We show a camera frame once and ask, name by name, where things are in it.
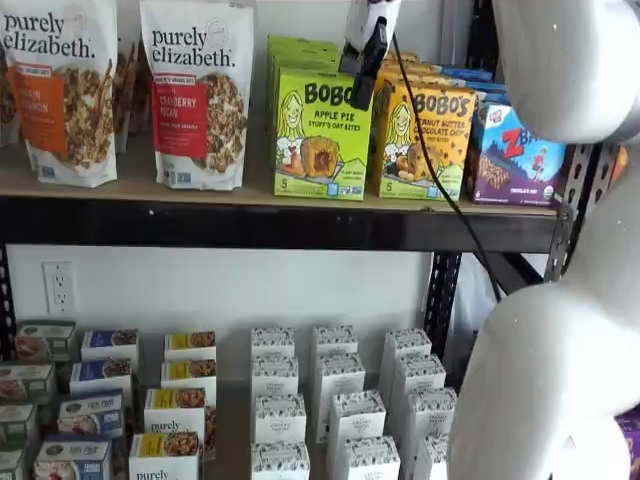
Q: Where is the white wall outlet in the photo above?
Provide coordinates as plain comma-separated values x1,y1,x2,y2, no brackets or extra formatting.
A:
42,260,77,314

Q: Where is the green granola box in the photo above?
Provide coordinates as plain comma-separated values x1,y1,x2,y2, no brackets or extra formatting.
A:
0,403,41,449
0,362,58,406
14,320,78,363
0,447,28,480

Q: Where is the granola bag orange label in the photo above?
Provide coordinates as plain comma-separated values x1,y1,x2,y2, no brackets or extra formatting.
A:
0,0,120,190

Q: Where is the white box blue label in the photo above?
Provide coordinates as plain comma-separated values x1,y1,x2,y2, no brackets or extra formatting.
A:
80,328,141,364
69,357,134,397
57,392,126,442
33,437,113,480

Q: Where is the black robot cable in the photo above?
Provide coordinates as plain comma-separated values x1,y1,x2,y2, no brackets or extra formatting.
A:
387,27,504,304

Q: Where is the black metal shelf rack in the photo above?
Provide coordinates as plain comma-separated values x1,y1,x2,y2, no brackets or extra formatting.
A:
0,0,609,480

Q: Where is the large orange cereal box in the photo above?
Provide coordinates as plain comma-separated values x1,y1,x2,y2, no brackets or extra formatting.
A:
606,144,630,202

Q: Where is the granola bag red label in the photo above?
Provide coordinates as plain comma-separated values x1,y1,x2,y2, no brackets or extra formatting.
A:
138,0,257,192

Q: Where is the white box yellow label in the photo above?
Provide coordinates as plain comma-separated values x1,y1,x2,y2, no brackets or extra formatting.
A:
143,387,217,461
163,330,218,363
160,358,218,397
128,430,202,480

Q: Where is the purple snack box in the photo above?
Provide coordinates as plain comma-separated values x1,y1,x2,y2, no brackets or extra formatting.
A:
614,417,640,480

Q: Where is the white granola bag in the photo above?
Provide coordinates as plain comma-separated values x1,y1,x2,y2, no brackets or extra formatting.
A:
112,37,152,154
0,47,22,150

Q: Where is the yellow Bobo's peanut butter box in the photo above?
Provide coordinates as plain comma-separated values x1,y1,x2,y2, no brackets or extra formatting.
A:
374,67,441,92
382,49,424,69
372,82,477,202

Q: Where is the white organic pantry box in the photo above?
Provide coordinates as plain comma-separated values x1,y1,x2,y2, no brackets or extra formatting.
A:
389,353,447,431
380,328,433,401
327,389,388,480
250,440,312,480
312,325,359,401
402,387,459,451
254,393,308,446
339,435,402,480
251,355,301,399
413,433,454,480
315,352,367,444
250,327,297,362

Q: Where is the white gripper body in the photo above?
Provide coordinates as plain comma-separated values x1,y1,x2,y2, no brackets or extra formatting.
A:
343,0,402,51

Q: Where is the blue Zbar box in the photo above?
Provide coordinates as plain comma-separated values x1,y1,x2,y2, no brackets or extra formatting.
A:
472,82,517,107
435,63,501,84
467,99,569,206

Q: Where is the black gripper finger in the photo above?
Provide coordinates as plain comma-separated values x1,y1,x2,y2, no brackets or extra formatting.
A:
349,16,390,110
339,42,362,74

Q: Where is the green Bobo's apple pie box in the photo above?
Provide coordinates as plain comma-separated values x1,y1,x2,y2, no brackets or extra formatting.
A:
266,33,342,57
273,67,374,202
268,49,346,169

